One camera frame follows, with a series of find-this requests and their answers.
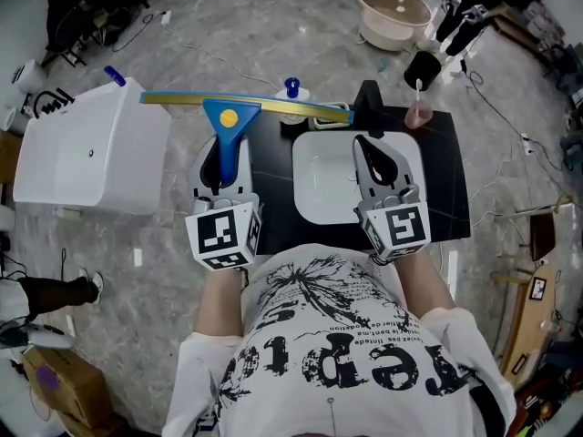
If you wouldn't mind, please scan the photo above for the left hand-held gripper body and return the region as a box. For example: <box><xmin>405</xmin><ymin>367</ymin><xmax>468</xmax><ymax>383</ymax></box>
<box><xmin>184</xmin><ymin>191</ymin><xmax>263</xmax><ymax>273</ymax></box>

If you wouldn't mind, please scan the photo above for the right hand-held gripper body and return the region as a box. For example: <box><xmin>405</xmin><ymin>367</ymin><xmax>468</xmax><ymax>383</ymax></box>
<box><xmin>353</xmin><ymin>183</ymin><xmax>432</xmax><ymax>264</ymax></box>

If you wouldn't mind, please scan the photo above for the blue squeegee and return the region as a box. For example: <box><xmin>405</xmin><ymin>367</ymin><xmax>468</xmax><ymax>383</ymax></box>
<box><xmin>138</xmin><ymin>89</ymin><xmax>356</xmax><ymax>187</ymax></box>

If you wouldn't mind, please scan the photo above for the person's right forearm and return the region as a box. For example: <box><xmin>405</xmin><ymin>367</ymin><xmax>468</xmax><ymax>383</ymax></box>
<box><xmin>391</xmin><ymin>247</ymin><xmax>457</xmax><ymax>314</ymax></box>

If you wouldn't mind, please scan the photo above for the person's left forearm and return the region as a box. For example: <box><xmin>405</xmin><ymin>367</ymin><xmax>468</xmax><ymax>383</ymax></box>
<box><xmin>192</xmin><ymin>265</ymin><xmax>248</xmax><ymax>340</ymax></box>

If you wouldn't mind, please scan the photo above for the white sink basin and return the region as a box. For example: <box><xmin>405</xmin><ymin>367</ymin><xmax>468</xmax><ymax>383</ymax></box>
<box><xmin>291</xmin><ymin>129</ymin><xmax>423</xmax><ymax>226</ymax></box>

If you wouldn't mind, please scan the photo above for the dark vanity cabinet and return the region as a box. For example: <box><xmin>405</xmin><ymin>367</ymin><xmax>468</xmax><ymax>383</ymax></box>
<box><xmin>247</xmin><ymin>104</ymin><xmax>472</xmax><ymax>258</ymax></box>

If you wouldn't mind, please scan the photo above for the pink cup with toothbrush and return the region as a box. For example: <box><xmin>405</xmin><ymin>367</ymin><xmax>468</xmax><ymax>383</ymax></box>
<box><xmin>404</xmin><ymin>78</ymin><xmax>435</xmax><ymax>130</ymax></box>

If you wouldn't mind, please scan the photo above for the black faucet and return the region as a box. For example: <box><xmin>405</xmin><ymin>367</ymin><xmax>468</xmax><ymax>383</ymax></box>
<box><xmin>352</xmin><ymin>79</ymin><xmax>386</xmax><ymax>139</ymax></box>

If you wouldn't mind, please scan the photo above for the white soap dish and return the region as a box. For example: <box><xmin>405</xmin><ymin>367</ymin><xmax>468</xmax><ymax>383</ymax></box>
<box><xmin>309</xmin><ymin>101</ymin><xmax>353</xmax><ymax>132</ymax></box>

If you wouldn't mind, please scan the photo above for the white soap pump bottle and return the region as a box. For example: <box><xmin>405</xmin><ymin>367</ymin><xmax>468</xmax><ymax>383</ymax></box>
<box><xmin>274</xmin><ymin>76</ymin><xmax>313</xmax><ymax>126</ymax></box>

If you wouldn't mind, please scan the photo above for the white bathtub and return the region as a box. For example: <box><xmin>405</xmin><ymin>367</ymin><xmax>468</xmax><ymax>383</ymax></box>
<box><xmin>12</xmin><ymin>76</ymin><xmax>174</xmax><ymax>218</ymax></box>

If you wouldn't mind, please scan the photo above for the black round bin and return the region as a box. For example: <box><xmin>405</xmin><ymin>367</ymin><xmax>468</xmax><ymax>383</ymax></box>
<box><xmin>403</xmin><ymin>49</ymin><xmax>444</xmax><ymax>92</ymax></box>

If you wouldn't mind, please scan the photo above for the blue bottle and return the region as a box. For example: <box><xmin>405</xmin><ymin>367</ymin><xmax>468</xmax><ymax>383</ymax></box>
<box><xmin>102</xmin><ymin>64</ymin><xmax>128</xmax><ymax>87</ymax></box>

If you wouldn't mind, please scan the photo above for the brown seat stool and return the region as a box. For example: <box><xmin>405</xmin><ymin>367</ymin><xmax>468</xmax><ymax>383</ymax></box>
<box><xmin>513</xmin><ymin>199</ymin><xmax>576</xmax><ymax>266</ymax></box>

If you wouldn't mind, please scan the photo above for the person's white printed shirt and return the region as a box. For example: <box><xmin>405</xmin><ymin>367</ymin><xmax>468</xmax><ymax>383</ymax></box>
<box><xmin>160</xmin><ymin>242</ymin><xmax>518</xmax><ymax>437</ymax></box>

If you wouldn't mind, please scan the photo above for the wooden bench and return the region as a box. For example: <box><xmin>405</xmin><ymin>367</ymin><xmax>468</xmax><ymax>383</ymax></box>
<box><xmin>497</xmin><ymin>261</ymin><xmax>565</xmax><ymax>387</ymax></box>

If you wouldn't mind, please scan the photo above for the beige oval table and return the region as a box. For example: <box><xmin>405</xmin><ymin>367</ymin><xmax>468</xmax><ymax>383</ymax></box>
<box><xmin>354</xmin><ymin>0</ymin><xmax>434</xmax><ymax>54</ymax></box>

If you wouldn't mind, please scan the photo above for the black bathtub tap fixture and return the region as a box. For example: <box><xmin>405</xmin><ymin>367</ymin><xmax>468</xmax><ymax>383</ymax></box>
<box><xmin>33</xmin><ymin>86</ymin><xmax>76</xmax><ymax>121</ymax></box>

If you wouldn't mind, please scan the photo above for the white bucket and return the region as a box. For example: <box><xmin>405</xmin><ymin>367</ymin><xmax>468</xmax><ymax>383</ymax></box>
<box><xmin>10</xmin><ymin>58</ymin><xmax>49</xmax><ymax>94</ymax></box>

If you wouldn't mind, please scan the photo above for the cardboard box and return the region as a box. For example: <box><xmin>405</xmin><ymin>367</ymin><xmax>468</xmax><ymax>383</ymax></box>
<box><xmin>21</xmin><ymin>345</ymin><xmax>116</xmax><ymax>432</ymax></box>

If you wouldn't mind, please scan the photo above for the white floor cable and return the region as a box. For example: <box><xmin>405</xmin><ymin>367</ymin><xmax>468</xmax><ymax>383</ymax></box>
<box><xmin>459</xmin><ymin>66</ymin><xmax>566</xmax><ymax>227</ymax></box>

